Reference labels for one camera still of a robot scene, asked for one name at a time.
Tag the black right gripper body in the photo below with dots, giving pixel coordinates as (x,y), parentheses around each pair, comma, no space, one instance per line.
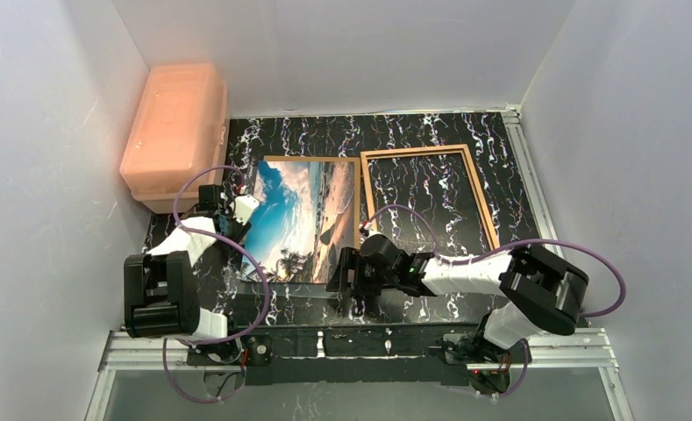
(349,269)

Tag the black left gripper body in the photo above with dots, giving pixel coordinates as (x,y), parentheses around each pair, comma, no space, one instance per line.
(232,229)

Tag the wooden picture frame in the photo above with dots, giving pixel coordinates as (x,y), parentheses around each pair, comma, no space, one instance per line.
(429,198)

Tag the clear acrylic sheet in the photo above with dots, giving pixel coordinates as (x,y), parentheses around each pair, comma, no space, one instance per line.
(283,290)

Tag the beach landscape photo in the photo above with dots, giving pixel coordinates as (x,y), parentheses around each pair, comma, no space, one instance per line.
(299,221)

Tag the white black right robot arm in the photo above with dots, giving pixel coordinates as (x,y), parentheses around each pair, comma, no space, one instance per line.
(544,291)

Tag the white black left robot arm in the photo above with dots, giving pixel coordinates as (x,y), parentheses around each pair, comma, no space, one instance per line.
(160,287)

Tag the brown fibreboard backing board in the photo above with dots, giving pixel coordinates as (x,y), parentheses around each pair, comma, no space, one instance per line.
(354,197)

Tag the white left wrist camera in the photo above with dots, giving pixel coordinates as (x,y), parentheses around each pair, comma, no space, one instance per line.
(244,206)

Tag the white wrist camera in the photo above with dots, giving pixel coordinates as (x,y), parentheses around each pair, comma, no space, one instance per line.
(244,206)
(367,229)

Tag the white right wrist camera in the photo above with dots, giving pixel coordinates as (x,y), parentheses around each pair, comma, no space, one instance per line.
(367,229)

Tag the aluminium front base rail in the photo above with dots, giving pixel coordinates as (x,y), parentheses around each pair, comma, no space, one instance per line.
(560,378)

